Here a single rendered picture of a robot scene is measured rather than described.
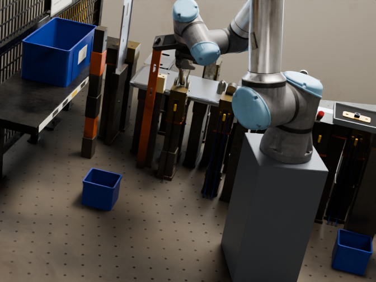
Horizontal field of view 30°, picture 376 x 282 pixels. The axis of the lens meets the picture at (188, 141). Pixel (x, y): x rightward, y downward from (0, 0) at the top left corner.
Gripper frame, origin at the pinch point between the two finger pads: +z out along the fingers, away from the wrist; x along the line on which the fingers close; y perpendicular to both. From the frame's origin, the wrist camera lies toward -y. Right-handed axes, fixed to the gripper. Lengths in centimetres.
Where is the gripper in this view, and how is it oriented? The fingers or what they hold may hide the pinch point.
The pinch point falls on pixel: (181, 63)
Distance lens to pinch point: 234.1
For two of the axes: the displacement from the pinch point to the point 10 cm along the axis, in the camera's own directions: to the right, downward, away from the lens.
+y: 9.6, 2.4, -1.1
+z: 0.2, 3.7, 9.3
